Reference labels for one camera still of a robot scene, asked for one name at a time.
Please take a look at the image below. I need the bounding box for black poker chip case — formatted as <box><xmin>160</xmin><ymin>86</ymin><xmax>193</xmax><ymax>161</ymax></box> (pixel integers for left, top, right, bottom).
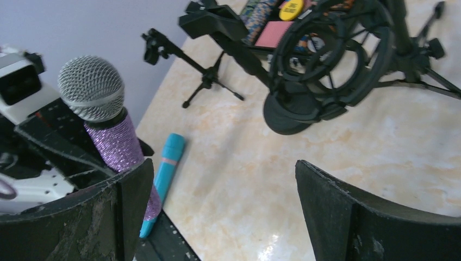
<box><xmin>240</xmin><ymin>1</ymin><xmax>319</xmax><ymax>54</ymax></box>

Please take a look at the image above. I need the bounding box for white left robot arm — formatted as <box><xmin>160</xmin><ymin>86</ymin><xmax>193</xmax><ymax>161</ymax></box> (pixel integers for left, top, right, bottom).
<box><xmin>1</xmin><ymin>99</ymin><xmax>116</xmax><ymax>214</ymax></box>

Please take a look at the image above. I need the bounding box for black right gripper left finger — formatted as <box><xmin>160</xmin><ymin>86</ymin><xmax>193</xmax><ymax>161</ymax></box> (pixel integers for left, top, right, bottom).
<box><xmin>1</xmin><ymin>159</ymin><xmax>154</xmax><ymax>260</ymax></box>

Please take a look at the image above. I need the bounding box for small black tripod stand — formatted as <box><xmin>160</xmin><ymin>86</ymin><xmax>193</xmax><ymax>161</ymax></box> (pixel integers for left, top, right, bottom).
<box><xmin>141</xmin><ymin>28</ymin><xmax>245</xmax><ymax>109</ymax></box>

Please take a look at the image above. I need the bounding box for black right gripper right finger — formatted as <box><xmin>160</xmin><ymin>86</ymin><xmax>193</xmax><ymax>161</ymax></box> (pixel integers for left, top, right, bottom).
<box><xmin>295</xmin><ymin>160</ymin><xmax>460</xmax><ymax>261</ymax></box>

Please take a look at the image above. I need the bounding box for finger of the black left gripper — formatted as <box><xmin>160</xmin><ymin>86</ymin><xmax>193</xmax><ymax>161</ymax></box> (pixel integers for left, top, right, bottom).
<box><xmin>14</xmin><ymin>104</ymin><xmax>155</xmax><ymax>179</ymax></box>

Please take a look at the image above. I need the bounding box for shock mount tripod stand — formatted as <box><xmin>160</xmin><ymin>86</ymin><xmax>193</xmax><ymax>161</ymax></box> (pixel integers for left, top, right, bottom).
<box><xmin>267</xmin><ymin>1</ymin><xmax>460</xmax><ymax>123</ymax></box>

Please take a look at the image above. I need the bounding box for teal microphone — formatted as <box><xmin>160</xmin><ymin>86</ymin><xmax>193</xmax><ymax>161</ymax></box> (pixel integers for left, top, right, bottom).
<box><xmin>139</xmin><ymin>133</ymin><xmax>186</xmax><ymax>238</ymax></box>

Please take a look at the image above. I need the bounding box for pink playing card deck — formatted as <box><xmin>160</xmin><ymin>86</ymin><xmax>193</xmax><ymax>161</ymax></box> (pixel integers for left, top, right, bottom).
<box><xmin>254</xmin><ymin>21</ymin><xmax>293</xmax><ymax>48</ymax></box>

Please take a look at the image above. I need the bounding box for purple glitter microphone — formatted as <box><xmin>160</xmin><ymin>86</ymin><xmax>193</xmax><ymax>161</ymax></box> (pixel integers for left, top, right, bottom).
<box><xmin>57</xmin><ymin>55</ymin><xmax>163</xmax><ymax>222</ymax></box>

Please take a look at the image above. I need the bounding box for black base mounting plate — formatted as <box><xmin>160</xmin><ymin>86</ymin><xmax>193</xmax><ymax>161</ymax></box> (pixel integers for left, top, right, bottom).
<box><xmin>134</xmin><ymin>211</ymin><xmax>201</xmax><ymax>261</ymax></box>

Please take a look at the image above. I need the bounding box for yellow big blind button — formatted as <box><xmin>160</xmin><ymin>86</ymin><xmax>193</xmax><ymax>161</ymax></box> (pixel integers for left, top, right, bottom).
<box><xmin>279</xmin><ymin>0</ymin><xmax>305</xmax><ymax>21</ymax></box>

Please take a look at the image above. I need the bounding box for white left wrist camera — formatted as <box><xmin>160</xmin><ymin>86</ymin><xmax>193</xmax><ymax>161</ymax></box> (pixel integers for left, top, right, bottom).
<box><xmin>1</xmin><ymin>45</ymin><xmax>60</xmax><ymax>125</ymax></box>

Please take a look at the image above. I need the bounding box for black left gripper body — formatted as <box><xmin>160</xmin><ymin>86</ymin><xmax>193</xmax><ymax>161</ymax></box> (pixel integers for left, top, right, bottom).
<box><xmin>1</xmin><ymin>98</ymin><xmax>79</xmax><ymax>179</ymax></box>

